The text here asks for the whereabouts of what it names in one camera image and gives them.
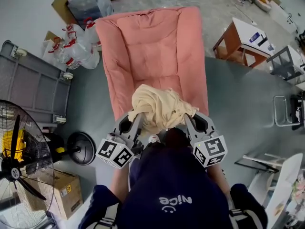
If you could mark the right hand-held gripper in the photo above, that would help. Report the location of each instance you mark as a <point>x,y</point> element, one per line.
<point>209,151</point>

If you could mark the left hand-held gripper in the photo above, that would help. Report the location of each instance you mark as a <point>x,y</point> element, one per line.
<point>114,151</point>

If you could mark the cream cloth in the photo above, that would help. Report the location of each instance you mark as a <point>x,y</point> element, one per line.
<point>162,106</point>

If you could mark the pink padded armchair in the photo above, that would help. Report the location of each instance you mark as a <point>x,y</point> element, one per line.
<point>155,51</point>

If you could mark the person's left forearm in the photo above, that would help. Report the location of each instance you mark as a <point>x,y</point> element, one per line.
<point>119,182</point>

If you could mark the person's right forearm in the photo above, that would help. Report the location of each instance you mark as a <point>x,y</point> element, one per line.
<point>218,178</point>

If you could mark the person's black trousers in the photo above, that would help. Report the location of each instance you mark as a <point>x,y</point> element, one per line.
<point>177,137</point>

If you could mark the person's white shoe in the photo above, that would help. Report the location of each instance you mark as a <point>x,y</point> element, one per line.
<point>153,138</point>

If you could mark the person's navy t-shirt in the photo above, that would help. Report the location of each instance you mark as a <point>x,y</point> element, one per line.
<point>166,175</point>

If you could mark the yellow black vacuum cleaner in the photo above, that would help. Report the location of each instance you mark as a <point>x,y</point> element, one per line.
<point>53,142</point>

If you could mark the brown cardboard box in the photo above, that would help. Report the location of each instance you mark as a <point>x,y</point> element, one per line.
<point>64,194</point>

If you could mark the black bag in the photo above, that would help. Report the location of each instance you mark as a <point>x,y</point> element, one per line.
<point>294,104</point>

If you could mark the white round table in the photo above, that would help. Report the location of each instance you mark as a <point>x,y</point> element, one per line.
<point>286,175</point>

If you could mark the blue white packet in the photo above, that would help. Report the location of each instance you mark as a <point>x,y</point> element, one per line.
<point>254,37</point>

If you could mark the white top wooden side table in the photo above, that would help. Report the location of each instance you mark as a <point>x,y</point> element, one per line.
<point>245,32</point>

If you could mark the small black device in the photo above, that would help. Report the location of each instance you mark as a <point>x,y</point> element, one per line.
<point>262,41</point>

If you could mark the clear glass cup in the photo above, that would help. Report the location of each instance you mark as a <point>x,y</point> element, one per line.
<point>271,47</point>

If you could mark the gray platform cart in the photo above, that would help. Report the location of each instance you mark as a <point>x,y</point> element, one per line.
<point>28,85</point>

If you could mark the pink artificial flowers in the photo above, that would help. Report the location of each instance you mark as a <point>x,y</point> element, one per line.
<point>299,188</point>

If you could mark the large clear plastic bag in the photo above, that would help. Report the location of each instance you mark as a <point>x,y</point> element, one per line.
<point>90,3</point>

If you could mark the white pet bed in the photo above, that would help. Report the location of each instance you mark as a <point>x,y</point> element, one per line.
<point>264,6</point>

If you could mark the flat brown cardboard sheet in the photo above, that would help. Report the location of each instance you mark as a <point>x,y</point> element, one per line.
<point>60,7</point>

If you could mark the black metal frame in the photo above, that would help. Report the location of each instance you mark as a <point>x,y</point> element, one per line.
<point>257,167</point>

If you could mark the chrome tube chair frame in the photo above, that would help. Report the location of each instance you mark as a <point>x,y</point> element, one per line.
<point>283,124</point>

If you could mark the black frame white table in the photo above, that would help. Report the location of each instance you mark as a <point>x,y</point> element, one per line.
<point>294,54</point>

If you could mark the black pedestal fan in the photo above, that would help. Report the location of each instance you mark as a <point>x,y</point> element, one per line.
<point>14,173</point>

